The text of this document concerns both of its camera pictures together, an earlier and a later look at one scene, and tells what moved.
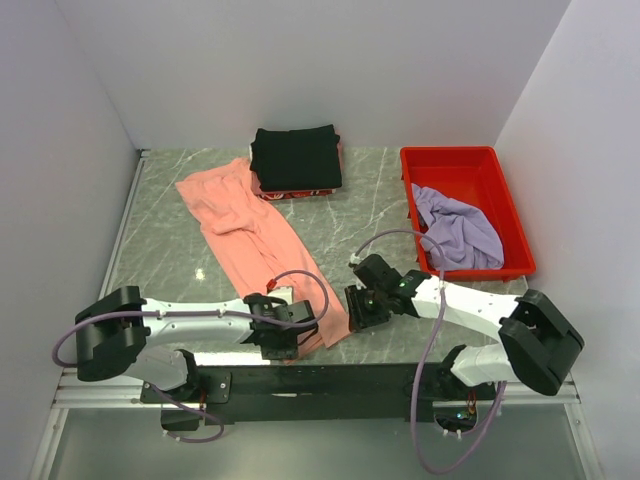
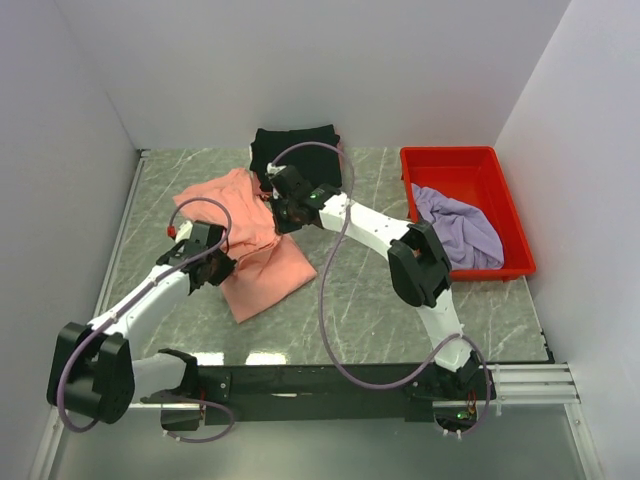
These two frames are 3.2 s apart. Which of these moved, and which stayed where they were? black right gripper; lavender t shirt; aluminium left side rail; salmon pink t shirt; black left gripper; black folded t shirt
Moved: black left gripper; salmon pink t shirt; black right gripper
Stayed: aluminium left side rail; black folded t shirt; lavender t shirt
